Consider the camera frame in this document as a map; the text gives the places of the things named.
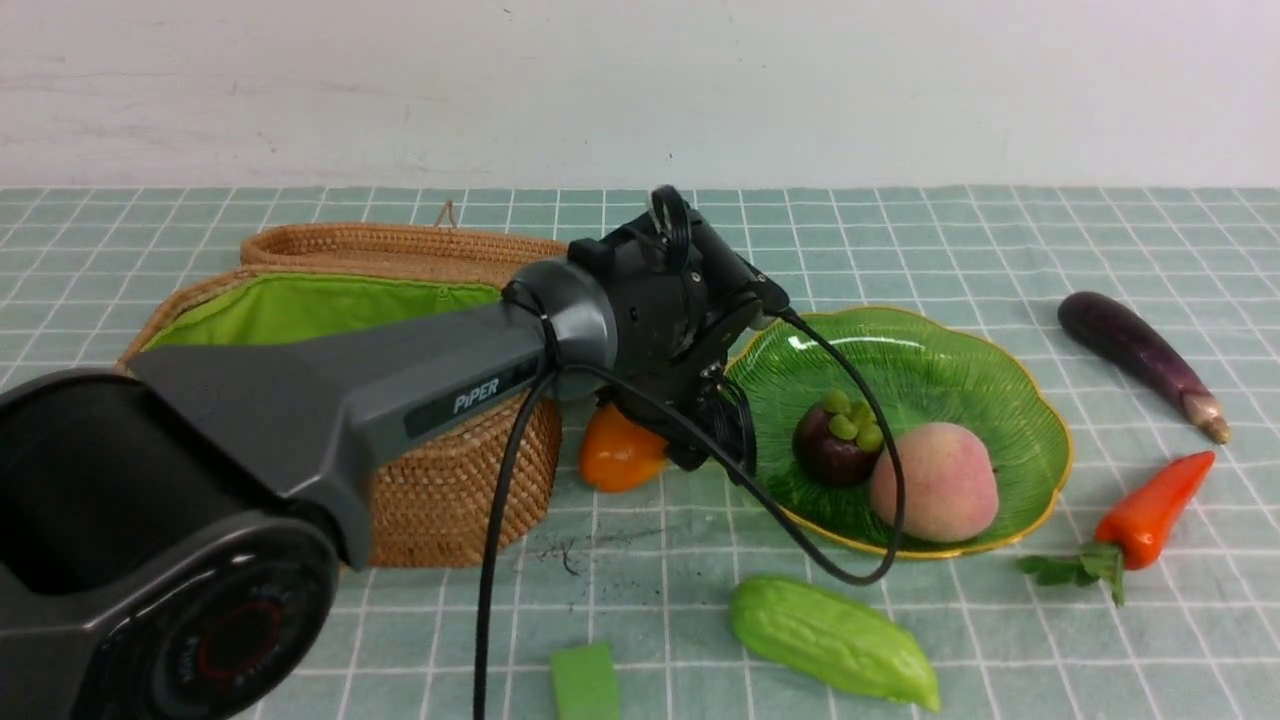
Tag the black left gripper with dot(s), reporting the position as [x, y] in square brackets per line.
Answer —
[691, 392]

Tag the orange yellow mango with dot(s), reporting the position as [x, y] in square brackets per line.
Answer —
[617, 455]

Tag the dark purple mangosteen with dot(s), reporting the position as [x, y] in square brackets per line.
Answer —
[838, 441]

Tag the green bitter gourd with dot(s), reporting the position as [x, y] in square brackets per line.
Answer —
[833, 639]

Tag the pink peach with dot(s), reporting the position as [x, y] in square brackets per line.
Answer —
[951, 489]

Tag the purple eggplant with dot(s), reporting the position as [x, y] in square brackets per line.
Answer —
[1117, 334]

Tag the red orange chili pepper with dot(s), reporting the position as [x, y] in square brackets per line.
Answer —
[1131, 535]

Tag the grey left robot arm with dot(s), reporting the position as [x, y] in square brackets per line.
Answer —
[173, 532]

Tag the green glass leaf plate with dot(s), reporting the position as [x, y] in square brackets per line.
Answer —
[920, 371]

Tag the green foam cube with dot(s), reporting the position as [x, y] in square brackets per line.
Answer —
[585, 683]

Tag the woven rattan basket lid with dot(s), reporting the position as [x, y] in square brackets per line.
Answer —
[435, 253]

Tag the teal checkered tablecloth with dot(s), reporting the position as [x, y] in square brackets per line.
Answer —
[648, 573]

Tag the woven rattan basket green lining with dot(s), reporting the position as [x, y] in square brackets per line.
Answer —
[430, 508]

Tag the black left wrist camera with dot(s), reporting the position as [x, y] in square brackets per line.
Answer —
[730, 276]

